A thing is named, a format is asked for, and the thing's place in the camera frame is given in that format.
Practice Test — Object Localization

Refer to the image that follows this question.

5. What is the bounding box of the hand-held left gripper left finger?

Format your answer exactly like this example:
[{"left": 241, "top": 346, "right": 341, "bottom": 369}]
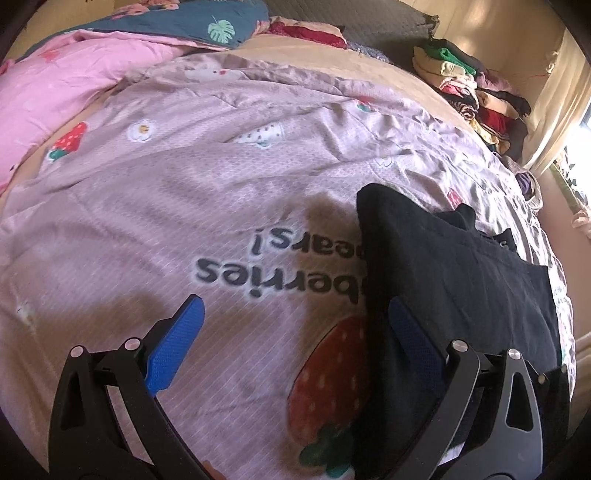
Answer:
[{"left": 47, "top": 294, "right": 213, "bottom": 480}]

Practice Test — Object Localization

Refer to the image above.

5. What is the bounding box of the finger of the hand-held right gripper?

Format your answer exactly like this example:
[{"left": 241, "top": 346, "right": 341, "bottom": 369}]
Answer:
[{"left": 537, "top": 364, "right": 572, "bottom": 462}]

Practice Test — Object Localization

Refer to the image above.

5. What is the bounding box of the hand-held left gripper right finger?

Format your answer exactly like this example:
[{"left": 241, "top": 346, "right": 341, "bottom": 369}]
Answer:
[{"left": 388, "top": 298, "right": 543, "bottom": 480}]

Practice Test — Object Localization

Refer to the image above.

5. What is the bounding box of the black shirt with orange patches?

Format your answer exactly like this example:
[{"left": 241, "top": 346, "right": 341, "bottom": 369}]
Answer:
[{"left": 353, "top": 183, "right": 561, "bottom": 480}]

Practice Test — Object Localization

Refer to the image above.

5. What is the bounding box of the pile of folded clothes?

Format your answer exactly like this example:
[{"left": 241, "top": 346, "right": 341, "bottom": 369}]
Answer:
[{"left": 412, "top": 39, "right": 544, "bottom": 210}]

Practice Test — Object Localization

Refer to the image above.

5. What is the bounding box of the mauve strawberry print bed cover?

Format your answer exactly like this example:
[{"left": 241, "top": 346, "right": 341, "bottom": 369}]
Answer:
[{"left": 0, "top": 51, "right": 575, "bottom": 480}]

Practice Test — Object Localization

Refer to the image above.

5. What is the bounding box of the beige bed sheet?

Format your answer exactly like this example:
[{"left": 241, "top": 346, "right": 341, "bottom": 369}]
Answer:
[{"left": 231, "top": 34, "right": 490, "bottom": 148}]

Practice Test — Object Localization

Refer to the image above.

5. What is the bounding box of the pink comforter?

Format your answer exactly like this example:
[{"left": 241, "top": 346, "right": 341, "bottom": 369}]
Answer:
[{"left": 0, "top": 30, "right": 195, "bottom": 185}]

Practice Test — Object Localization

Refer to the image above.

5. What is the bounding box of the cream curtain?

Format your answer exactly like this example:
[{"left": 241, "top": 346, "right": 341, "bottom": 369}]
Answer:
[{"left": 522, "top": 28, "right": 591, "bottom": 171}]

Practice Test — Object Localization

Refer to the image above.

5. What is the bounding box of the grey patterned pillow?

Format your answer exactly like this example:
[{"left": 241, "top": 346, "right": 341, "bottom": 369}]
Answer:
[{"left": 346, "top": 41, "right": 393, "bottom": 64}]

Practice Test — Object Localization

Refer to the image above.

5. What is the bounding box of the dark blue leaf-print pillow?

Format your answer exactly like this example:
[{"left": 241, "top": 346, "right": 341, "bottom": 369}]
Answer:
[{"left": 60, "top": 0, "right": 271, "bottom": 51}]

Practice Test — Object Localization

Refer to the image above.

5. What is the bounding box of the grey padded headboard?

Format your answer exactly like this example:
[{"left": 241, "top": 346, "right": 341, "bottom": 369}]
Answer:
[{"left": 263, "top": 0, "right": 439, "bottom": 61}]

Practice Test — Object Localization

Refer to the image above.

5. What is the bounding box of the red and cream cloth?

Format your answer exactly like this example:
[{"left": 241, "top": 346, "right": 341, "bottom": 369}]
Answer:
[{"left": 268, "top": 16, "right": 348, "bottom": 49}]

